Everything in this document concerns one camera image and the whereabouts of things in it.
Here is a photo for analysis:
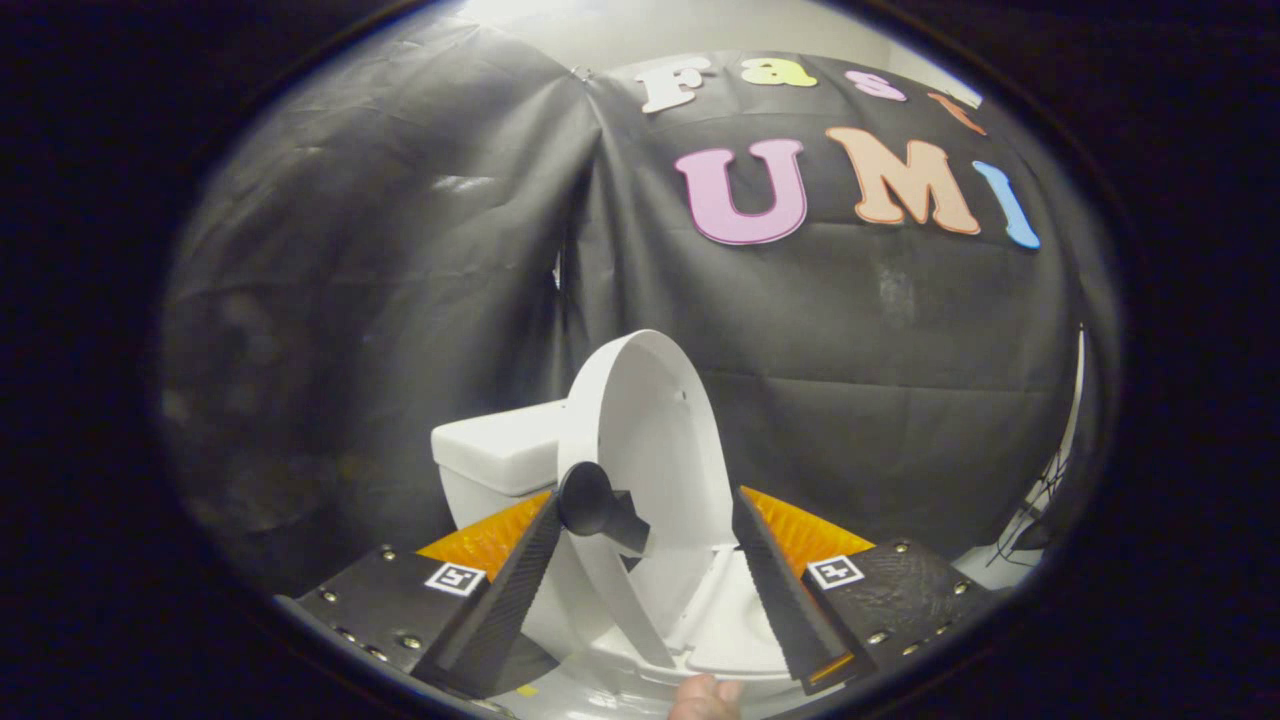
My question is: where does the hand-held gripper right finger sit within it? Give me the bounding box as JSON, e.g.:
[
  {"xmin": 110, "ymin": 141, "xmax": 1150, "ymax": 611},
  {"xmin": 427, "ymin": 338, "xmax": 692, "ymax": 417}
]
[{"xmin": 730, "ymin": 486, "xmax": 993, "ymax": 698}]

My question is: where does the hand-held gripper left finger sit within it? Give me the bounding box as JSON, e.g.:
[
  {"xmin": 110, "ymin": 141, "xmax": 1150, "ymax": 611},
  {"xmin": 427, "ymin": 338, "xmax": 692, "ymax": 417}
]
[{"xmin": 272, "ymin": 488, "xmax": 566, "ymax": 701}]

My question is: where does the black toilet lid pull handle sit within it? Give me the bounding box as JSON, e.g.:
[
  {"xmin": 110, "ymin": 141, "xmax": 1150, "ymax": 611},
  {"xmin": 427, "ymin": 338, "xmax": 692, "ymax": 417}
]
[{"xmin": 557, "ymin": 462, "xmax": 652, "ymax": 559}]

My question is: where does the white toilet lid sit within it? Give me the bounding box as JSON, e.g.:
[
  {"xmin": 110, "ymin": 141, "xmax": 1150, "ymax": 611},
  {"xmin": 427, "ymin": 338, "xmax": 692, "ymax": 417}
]
[{"xmin": 556, "ymin": 330, "xmax": 737, "ymax": 671}]

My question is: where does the white toilet seat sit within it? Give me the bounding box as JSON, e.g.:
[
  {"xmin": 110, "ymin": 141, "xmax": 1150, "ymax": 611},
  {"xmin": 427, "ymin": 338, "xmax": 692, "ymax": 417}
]
[{"xmin": 575, "ymin": 545, "xmax": 803, "ymax": 693}]

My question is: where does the white toilet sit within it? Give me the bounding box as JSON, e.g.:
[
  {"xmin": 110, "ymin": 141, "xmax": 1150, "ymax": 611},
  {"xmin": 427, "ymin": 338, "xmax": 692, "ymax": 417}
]
[{"xmin": 431, "ymin": 400, "xmax": 803, "ymax": 703}]

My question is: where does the white tank cover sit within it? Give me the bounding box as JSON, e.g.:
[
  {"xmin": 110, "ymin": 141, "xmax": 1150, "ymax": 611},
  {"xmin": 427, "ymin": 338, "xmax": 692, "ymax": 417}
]
[{"xmin": 431, "ymin": 400, "xmax": 570, "ymax": 497}]

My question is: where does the black backdrop cloth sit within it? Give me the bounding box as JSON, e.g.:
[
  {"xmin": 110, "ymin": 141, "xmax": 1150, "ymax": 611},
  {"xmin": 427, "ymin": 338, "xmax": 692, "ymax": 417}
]
[{"xmin": 158, "ymin": 10, "xmax": 1119, "ymax": 601}]

